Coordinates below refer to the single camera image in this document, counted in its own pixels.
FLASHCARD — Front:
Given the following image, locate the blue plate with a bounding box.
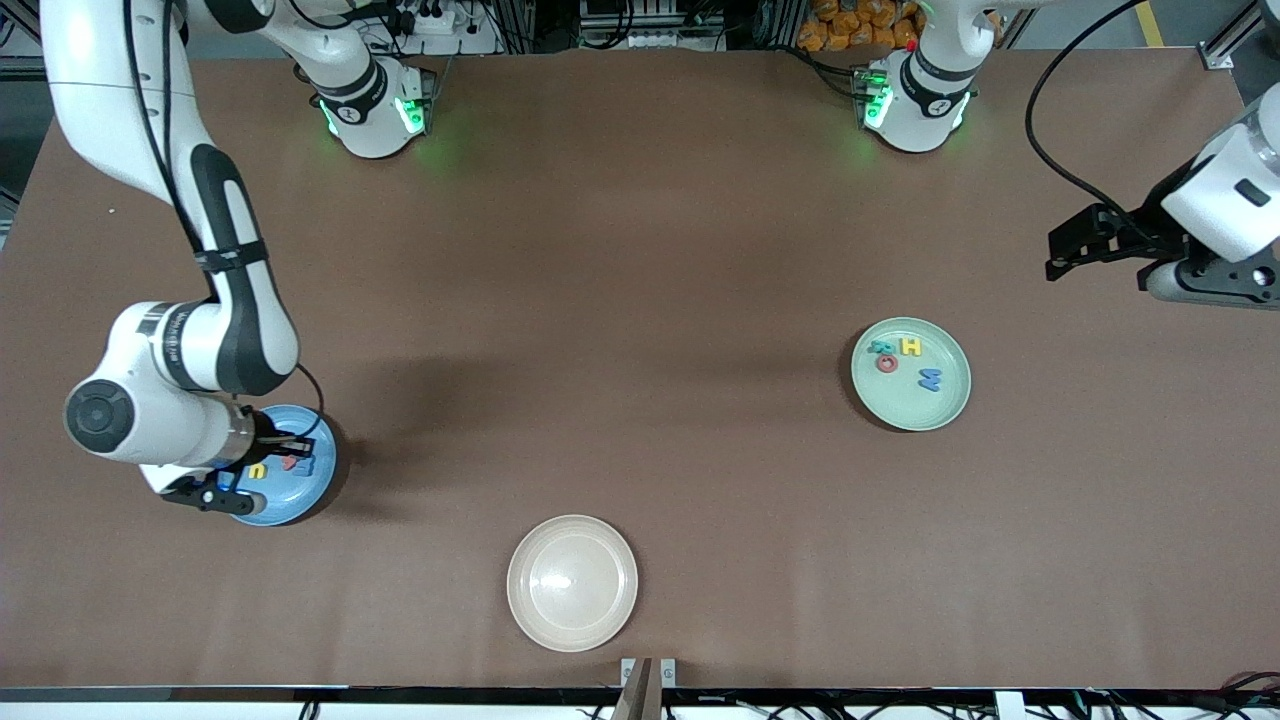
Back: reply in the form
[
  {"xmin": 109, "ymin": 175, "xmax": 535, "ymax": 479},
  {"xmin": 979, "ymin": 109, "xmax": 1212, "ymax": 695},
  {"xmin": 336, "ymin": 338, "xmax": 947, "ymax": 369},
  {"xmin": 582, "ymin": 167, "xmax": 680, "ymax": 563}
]
[{"xmin": 215, "ymin": 403, "xmax": 339, "ymax": 528}]

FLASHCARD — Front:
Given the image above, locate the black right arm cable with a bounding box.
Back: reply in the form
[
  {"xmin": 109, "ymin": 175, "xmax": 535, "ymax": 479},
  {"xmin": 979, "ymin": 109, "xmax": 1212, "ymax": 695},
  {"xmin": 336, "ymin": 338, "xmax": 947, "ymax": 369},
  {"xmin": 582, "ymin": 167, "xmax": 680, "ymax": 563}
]
[{"xmin": 120, "ymin": 0, "xmax": 325, "ymax": 443}]

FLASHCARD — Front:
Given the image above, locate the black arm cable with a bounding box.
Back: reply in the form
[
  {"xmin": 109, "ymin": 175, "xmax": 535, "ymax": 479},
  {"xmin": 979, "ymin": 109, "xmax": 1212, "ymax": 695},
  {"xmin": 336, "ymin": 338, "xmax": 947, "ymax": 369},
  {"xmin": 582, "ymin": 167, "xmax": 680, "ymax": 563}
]
[
  {"xmin": 1024, "ymin": 0, "xmax": 1147, "ymax": 219},
  {"xmin": 120, "ymin": 0, "xmax": 325, "ymax": 443}
]

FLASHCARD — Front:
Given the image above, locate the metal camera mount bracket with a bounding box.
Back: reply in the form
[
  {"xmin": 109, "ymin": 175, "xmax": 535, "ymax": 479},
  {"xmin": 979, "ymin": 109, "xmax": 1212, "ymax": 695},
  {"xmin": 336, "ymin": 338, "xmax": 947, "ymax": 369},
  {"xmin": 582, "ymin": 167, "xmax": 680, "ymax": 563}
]
[{"xmin": 610, "ymin": 657, "xmax": 677, "ymax": 720}]

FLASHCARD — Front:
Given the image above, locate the green plate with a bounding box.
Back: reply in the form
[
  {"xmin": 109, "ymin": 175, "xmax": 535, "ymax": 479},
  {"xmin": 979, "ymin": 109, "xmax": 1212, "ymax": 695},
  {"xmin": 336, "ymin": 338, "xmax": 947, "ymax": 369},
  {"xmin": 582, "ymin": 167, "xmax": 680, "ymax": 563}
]
[{"xmin": 850, "ymin": 316, "xmax": 973, "ymax": 433}]

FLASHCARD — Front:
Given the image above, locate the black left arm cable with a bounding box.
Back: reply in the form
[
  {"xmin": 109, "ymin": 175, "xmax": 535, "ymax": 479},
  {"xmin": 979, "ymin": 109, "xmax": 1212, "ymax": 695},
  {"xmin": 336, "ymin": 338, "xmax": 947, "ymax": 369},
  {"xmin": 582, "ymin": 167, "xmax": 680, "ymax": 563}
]
[{"xmin": 1024, "ymin": 0, "xmax": 1147, "ymax": 219}]

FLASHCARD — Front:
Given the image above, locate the white power strip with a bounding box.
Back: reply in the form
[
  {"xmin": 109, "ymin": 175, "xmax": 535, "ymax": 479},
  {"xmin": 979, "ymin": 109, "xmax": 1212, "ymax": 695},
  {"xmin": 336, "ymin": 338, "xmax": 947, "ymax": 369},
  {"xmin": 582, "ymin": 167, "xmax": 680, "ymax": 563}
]
[{"xmin": 385, "ymin": 5, "xmax": 471, "ymax": 36}]

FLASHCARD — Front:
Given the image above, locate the beige plate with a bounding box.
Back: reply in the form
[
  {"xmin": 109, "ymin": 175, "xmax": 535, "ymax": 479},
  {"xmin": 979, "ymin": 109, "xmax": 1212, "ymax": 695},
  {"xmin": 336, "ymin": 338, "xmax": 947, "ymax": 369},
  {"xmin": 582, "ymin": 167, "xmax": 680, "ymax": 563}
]
[{"xmin": 506, "ymin": 514, "xmax": 640, "ymax": 654}]

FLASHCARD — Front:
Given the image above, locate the bag of orange fruit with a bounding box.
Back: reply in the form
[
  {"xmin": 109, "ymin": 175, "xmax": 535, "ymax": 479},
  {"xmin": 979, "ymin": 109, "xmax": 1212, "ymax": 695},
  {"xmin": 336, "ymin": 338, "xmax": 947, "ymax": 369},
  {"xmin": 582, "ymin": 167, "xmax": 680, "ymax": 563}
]
[{"xmin": 798, "ymin": 0, "xmax": 926, "ymax": 53}]

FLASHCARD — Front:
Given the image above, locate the aluminium frame profile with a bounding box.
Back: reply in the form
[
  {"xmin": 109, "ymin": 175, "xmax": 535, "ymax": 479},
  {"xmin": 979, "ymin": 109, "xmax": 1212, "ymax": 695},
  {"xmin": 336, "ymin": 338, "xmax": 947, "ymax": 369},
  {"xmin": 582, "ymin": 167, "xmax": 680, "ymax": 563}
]
[{"xmin": 1200, "ymin": 0, "xmax": 1280, "ymax": 71}]

